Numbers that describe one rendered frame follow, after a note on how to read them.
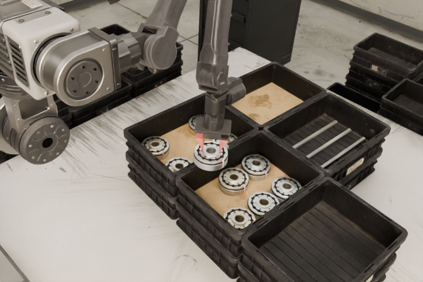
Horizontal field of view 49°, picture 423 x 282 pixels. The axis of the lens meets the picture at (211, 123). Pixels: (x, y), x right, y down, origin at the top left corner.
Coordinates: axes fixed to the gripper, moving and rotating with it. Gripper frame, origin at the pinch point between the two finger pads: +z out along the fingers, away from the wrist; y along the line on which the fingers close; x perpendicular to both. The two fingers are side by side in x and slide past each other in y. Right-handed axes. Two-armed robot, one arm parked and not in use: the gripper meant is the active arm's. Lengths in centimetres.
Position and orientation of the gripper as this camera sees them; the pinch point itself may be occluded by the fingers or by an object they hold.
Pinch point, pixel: (211, 148)
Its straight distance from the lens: 137.9
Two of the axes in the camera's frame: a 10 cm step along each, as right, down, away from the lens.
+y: -10.0, -1.0, 0.2
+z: -0.7, 7.9, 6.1
